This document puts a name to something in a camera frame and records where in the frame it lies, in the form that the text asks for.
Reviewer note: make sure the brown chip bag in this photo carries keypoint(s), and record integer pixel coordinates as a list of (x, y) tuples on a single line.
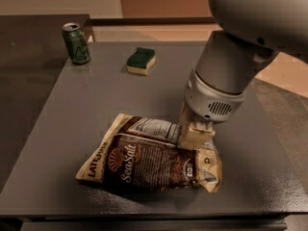
[(143, 153)]

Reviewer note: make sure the green soda can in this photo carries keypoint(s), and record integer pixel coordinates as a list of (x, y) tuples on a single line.
[(74, 39)]

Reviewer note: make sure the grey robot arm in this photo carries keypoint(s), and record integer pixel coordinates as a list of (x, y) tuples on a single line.
[(252, 34)]

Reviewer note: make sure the green yellow sponge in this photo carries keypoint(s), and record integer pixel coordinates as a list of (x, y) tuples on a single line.
[(141, 61)]

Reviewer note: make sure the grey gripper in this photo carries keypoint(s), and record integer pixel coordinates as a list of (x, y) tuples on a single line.
[(209, 104)]

